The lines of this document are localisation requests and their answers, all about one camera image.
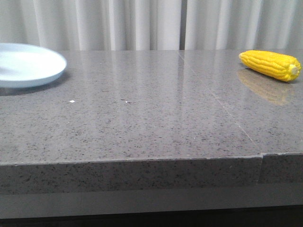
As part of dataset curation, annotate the light blue round plate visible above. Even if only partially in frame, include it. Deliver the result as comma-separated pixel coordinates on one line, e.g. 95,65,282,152
0,43,67,88

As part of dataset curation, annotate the yellow corn cob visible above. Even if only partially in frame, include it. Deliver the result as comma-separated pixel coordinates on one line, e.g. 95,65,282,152
239,50,302,82

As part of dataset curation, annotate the white pleated curtain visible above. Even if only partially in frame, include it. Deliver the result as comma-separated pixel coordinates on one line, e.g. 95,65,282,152
0,0,303,51

